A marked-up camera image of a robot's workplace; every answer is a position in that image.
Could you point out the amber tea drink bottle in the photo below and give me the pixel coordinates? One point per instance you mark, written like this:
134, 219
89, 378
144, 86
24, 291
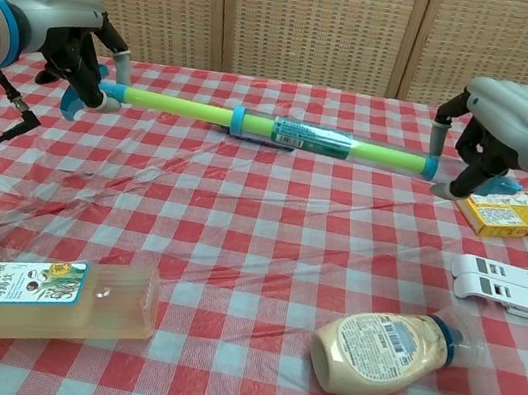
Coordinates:
89, 300

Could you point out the red white checkered tablecloth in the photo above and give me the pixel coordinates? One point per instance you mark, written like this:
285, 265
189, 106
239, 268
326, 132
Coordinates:
260, 217

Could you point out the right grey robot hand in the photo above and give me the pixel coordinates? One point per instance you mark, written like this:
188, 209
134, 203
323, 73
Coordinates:
521, 114

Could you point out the white folding stand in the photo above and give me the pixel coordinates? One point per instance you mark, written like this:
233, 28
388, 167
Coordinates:
507, 291

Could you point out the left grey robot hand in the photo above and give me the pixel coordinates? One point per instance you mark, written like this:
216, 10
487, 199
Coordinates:
61, 16

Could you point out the beige salad dressing bottle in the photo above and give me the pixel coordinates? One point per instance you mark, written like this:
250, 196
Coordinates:
370, 352

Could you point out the yellow orange cardboard box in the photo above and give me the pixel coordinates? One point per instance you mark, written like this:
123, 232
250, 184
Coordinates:
504, 215

